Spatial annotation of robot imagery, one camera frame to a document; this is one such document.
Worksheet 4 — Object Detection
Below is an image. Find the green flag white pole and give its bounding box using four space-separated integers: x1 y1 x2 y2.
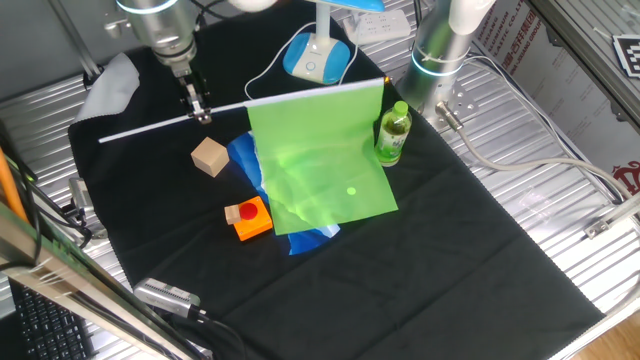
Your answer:
98 75 400 237

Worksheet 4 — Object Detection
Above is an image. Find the aluminium frame post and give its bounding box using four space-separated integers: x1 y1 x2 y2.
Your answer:
47 0 105 91

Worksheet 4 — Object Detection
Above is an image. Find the white board red lettering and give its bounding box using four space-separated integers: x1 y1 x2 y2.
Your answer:
472 0 640 196

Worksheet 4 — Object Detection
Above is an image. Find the orange pole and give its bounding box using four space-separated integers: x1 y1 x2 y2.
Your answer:
0 147 29 224

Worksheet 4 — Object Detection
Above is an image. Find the black white marker tag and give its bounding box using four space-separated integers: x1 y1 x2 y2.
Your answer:
612 33 640 79

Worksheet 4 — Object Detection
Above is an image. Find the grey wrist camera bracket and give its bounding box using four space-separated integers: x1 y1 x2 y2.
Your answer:
103 18 126 40

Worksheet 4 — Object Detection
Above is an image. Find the black camera cable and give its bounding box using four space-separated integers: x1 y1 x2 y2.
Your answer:
189 309 249 360

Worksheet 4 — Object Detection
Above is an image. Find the blue white desk lamp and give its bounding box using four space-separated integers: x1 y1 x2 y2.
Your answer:
282 0 386 85

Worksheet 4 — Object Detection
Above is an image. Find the aluminium desk frame rail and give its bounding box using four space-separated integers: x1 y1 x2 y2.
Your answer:
0 199 211 360

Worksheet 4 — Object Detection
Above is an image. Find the green tea bottle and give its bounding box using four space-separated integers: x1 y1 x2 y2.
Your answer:
373 100 414 168

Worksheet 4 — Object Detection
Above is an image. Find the large wooden cube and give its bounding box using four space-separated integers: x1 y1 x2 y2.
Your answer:
190 136 231 178

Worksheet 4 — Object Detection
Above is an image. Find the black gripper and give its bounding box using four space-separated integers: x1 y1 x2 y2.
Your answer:
172 62 213 126

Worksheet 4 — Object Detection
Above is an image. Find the silver ribbed camera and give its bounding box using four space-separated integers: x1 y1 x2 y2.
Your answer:
133 277 207 321

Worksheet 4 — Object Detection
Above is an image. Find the orange box red button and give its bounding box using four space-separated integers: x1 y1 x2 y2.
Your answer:
230 195 274 243

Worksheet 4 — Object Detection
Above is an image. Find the thin white cable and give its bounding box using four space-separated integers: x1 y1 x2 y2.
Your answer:
464 53 626 201

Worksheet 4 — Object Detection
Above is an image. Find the black cloth blue print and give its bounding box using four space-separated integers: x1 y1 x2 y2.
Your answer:
67 0 606 360

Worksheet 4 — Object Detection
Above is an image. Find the thick grey robot cable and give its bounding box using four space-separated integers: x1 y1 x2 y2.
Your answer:
434 101 640 201

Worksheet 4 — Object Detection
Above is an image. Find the black keyboard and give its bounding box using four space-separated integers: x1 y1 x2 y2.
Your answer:
8 279 99 360

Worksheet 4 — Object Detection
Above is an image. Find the aluminium profile beam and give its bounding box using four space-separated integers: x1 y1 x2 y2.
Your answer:
529 0 640 126

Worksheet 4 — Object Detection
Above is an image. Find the metal angle bracket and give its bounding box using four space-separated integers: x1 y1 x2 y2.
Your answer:
583 192 640 240

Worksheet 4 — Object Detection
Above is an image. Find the white power strip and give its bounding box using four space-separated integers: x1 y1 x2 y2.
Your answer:
343 8 412 45

